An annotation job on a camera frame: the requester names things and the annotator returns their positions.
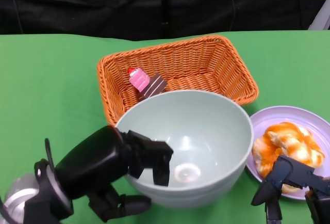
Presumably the pale green bowl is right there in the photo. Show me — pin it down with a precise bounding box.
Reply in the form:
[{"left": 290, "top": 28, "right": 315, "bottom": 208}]
[{"left": 114, "top": 89, "right": 255, "bottom": 209}]

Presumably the orange glazed bread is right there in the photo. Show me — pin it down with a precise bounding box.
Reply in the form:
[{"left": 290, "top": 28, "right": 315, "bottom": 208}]
[{"left": 252, "top": 122, "right": 325, "bottom": 194}]

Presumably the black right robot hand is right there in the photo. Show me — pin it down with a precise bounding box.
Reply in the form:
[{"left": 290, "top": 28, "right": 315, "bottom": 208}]
[{"left": 251, "top": 154, "right": 330, "bottom": 224}]

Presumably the lilac plate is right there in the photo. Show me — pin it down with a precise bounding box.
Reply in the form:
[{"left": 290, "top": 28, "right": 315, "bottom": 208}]
[{"left": 246, "top": 106, "right": 330, "bottom": 201}]

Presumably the white frame leg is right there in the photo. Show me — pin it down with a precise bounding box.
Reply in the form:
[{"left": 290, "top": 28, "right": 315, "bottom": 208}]
[{"left": 308, "top": 1, "right": 330, "bottom": 31}]

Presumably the green tablecloth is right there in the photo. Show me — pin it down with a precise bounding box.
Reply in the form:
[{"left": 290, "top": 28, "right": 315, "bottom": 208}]
[{"left": 0, "top": 30, "right": 330, "bottom": 224}]

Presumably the chocolate layered cake slice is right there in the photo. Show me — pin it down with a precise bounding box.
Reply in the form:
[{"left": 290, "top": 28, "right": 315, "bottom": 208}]
[{"left": 139, "top": 73, "right": 168, "bottom": 100}]

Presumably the orange wicker basket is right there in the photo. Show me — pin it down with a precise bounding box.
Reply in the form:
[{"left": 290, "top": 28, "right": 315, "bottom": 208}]
[{"left": 96, "top": 35, "right": 259, "bottom": 127}]

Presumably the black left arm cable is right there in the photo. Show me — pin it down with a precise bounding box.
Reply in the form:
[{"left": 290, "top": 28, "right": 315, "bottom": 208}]
[{"left": 44, "top": 138, "right": 57, "bottom": 169}]

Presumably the pink cake slice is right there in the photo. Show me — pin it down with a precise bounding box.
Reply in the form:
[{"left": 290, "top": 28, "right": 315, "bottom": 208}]
[{"left": 127, "top": 67, "right": 150, "bottom": 92}]

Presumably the black backdrop curtain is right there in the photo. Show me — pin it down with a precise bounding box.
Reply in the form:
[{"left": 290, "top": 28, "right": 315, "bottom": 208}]
[{"left": 0, "top": 0, "right": 330, "bottom": 41}]

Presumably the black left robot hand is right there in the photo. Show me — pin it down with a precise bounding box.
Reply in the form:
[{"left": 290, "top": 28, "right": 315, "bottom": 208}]
[{"left": 55, "top": 125, "right": 174, "bottom": 223}]

